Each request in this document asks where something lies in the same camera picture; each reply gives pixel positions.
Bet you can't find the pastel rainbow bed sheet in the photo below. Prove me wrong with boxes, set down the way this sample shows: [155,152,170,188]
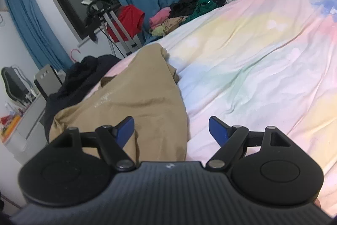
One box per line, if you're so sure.
[50,0,337,217]

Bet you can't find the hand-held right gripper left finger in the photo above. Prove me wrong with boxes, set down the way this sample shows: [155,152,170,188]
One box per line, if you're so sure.
[49,116,137,172]

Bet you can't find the narrow blue curtain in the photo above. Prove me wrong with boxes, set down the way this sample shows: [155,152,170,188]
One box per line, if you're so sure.
[1,0,74,70]

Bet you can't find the clear plastic bottle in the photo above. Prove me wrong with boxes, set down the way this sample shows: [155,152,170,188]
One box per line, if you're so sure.
[4,102,15,120]

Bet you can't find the black garment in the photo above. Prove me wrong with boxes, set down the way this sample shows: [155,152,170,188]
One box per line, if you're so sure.
[43,54,123,142]

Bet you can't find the silver metal stand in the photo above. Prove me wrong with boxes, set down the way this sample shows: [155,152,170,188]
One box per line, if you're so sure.
[84,0,143,57]

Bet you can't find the pink garment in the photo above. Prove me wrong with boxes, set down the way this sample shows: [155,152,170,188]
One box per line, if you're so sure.
[149,8,171,29]

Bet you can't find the beige crumpled clothes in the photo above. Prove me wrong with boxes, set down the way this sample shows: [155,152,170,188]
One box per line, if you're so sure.
[150,16,189,37]

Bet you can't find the grey computer tower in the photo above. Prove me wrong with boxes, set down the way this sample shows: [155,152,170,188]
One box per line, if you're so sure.
[33,64,64,100]

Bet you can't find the pink clothes hanger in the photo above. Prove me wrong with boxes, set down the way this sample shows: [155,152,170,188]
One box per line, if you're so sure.
[70,48,81,63]

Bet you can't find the black office chair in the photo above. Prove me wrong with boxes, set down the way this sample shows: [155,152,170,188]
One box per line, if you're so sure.
[1,65,33,107]

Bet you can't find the orange box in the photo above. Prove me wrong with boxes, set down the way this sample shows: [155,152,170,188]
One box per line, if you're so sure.
[0,114,22,136]

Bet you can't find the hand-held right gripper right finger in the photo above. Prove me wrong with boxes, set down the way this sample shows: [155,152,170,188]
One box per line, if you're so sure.
[205,116,292,171]

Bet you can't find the green garment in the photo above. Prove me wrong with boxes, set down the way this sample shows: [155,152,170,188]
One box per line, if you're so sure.
[182,0,219,24]

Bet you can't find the tan shirt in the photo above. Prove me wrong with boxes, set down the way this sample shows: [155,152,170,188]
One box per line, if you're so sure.
[49,43,190,163]

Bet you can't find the black clothes pile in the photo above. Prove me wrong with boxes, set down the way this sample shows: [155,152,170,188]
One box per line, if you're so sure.
[170,0,227,19]

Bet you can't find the red garment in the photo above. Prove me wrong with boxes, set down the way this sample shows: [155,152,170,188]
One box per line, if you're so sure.
[108,5,145,42]

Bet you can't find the grey desk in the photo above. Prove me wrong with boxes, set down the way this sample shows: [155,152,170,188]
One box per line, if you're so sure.
[0,94,48,155]

